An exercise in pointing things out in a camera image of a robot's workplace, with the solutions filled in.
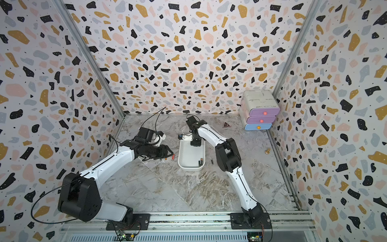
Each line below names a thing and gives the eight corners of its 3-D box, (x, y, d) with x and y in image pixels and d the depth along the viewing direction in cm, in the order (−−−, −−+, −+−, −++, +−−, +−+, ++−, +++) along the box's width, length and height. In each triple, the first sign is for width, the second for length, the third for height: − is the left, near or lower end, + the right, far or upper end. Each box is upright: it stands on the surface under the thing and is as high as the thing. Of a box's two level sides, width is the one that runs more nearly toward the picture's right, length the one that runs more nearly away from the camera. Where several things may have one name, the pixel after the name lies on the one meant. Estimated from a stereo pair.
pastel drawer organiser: (243, 132, 114) (251, 109, 96) (239, 112, 128) (245, 89, 110) (269, 132, 114) (282, 110, 96) (262, 112, 128) (272, 90, 110)
